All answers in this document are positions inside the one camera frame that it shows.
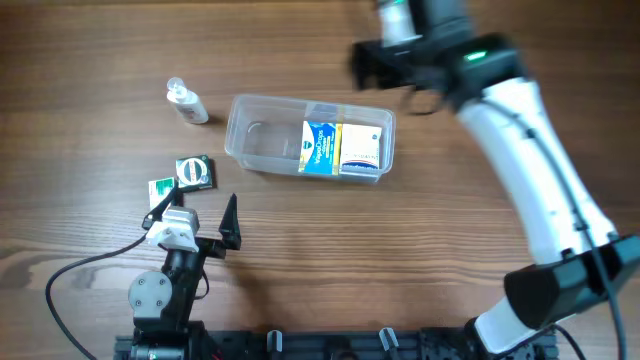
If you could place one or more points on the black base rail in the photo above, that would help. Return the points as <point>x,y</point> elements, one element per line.
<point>425,344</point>

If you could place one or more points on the dark green round-logo box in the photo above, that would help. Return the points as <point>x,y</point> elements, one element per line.
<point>194,173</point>

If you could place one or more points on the clear plastic container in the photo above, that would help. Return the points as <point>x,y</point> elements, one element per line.
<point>264,133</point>

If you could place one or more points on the blue yellow VapoDrops box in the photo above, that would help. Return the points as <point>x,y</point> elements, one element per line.
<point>320,148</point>

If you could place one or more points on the white green flat box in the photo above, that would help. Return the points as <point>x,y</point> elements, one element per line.
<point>158,190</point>

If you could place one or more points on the white sanitizer bottle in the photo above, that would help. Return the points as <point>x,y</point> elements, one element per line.
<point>186,102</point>

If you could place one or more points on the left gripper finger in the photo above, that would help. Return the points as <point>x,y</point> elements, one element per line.
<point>172,198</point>
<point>229,226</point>

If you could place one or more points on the white Hansaplast plaster box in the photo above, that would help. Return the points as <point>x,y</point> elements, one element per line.
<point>360,150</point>

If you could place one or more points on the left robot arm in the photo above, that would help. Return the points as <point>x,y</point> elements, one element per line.
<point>162,300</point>

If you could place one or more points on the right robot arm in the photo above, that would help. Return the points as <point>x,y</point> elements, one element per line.
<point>579,258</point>

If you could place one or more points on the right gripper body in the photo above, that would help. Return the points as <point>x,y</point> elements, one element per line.
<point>373,64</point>

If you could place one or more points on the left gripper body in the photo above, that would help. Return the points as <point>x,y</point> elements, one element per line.
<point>208,245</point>

